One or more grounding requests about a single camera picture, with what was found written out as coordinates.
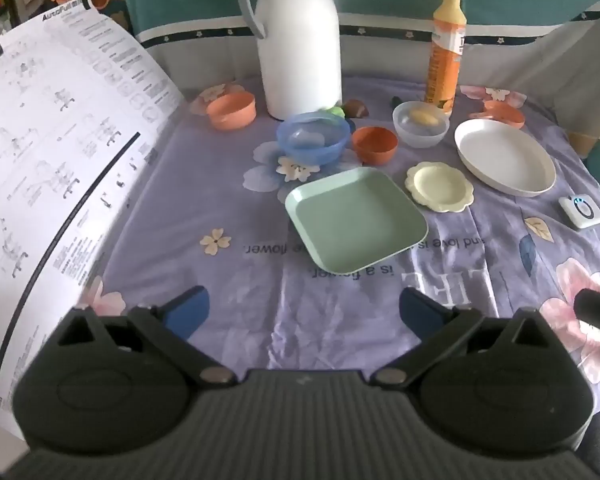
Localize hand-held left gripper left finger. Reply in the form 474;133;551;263
45;285;238;388

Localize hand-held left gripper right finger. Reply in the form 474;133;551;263
399;286;556;388

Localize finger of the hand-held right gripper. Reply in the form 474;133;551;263
574;288;600;368

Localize green square plate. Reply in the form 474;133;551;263
285;167;428;275

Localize yellow flower-shaped plate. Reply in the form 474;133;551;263
405;161;475;212

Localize small orange bowl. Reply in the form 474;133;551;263
351;126;399;166

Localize clear plastic bowl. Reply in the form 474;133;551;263
392;101;451;149

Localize white oval plate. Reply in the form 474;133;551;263
454;119;557;197

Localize blue translucent bowl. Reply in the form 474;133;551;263
276;111;351;166

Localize purple floral tablecloth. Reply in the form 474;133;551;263
75;75;600;411

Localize white square timer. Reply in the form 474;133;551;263
558;193;600;231

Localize orange toy ladle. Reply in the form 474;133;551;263
470;100;526;129

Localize white printed instruction sheet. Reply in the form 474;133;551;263
0;0;186;441

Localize orange juice bottle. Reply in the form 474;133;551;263
424;0;467;113

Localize white thermos jug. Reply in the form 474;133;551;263
236;0;343;122

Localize orange bowl with handles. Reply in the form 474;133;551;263
205;91;257;132

